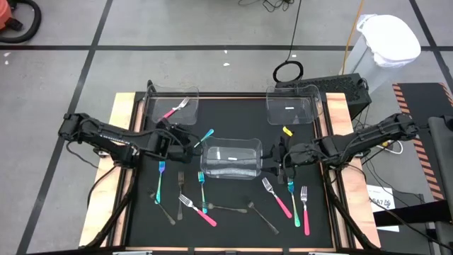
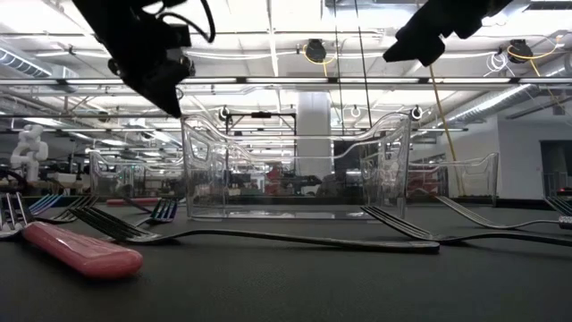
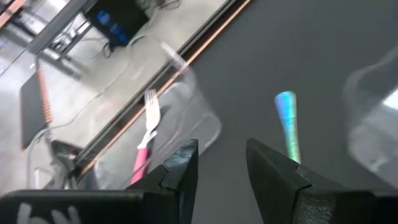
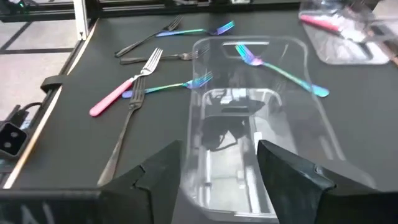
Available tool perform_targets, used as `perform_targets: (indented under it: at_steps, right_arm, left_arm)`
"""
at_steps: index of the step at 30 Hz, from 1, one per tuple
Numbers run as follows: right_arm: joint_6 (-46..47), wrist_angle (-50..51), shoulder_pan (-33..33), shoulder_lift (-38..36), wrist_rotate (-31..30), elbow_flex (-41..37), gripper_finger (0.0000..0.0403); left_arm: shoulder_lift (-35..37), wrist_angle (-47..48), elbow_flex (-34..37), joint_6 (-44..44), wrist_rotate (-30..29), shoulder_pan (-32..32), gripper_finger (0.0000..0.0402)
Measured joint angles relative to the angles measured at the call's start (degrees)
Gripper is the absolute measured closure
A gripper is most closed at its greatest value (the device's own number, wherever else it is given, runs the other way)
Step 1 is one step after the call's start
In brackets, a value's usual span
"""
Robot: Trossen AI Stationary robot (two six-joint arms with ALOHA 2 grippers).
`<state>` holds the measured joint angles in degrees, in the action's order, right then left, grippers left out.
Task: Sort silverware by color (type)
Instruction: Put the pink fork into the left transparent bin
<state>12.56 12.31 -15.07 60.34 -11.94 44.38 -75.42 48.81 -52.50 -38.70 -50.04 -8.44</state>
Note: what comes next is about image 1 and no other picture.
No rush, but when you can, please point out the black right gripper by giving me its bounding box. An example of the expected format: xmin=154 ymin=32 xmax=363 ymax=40
xmin=262 ymin=135 xmax=315 ymax=185

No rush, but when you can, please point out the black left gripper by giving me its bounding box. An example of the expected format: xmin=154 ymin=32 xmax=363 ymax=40
xmin=156 ymin=118 xmax=195 ymax=164

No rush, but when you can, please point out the pink handled silver fork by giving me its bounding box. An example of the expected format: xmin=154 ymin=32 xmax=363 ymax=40
xmin=261 ymin=177 xmax=294 ymax=220
xmin=300 ymin=186 xmax=311 ymax=237
xmin=161 ymin=96 xmax=191 ymax=120
xmin=178 ymin=193 xmax=218 ymax=227

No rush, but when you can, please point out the clear plastic bin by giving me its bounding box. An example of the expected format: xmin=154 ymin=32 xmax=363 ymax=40
xmin=265 ymin=84 xmax=323 ymax=126
xmin=146 ymin=84 xmax=200 ymax=126
xmin=200 ymin=137 xmax=264 ymax=180

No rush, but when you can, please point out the black table mat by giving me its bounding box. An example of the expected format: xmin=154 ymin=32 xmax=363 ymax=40
xmin=125 ymin=97 xmax=336 ymax=249

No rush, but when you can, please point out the black computer tower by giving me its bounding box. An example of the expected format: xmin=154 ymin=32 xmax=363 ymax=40
xmin=275 ymin=73 xmax=372 ymax=120

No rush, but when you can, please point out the white paper sheet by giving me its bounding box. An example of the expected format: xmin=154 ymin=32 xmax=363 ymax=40
xmin=366 ymin=184 xmax=401 ymax=233

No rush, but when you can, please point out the black mat red striped edge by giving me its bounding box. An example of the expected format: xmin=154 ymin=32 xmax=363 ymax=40
xmin=391 ymin=82 xmax=453 ymax=202

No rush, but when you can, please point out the trash can with white bag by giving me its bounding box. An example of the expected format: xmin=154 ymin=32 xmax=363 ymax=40
xmin=342 ymin=13 xmax=422 ymax=94

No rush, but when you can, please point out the orange vacuum cleaner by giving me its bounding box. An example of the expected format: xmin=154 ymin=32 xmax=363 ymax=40
xmin=0 ymin=0 xmax=13 ymax=32

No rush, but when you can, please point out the black braided cable sleeve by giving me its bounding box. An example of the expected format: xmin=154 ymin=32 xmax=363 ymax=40
xmin=321 ymin=166 xmax=378 ymax=251
xmin=83 ymin=166 xmax=139 ymax=249

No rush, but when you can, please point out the black coiled cable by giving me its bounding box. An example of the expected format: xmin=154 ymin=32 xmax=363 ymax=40
xmin=272 ymin=0 xmax=304 ymax=84

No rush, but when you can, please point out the white cable loop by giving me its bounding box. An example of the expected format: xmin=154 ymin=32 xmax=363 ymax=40
xmin=386 ymin=140 xmax=405 ymax=155

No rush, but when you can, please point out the yellow cable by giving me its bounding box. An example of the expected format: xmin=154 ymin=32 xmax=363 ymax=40
xmin=340 ymin=0 xmax=365 ymax=76

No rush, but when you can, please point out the black cable tangle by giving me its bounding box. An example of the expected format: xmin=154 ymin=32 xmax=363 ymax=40
xmin=237 ymin=0 xmax=295 ymax=13

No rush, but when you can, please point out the black vacuum hose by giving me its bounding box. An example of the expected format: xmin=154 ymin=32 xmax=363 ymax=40
xmin=0 ymin=0 xmax=42 ymax=45

